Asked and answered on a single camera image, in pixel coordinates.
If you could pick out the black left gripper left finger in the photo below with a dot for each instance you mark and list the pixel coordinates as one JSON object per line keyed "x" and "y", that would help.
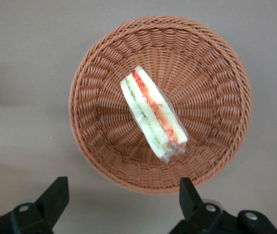
{"x": 53, "y": 195}

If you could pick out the plastic-wrapped triangle sandwich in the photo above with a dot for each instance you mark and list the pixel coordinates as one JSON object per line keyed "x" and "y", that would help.
{"x": 150, "y": 114}

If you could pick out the brown round wicker basket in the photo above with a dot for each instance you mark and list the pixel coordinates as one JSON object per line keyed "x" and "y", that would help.
{"x": 208, "y": 104}

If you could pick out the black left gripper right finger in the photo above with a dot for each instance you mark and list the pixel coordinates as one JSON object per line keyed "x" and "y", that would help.
{"x": 189, "y": 197}

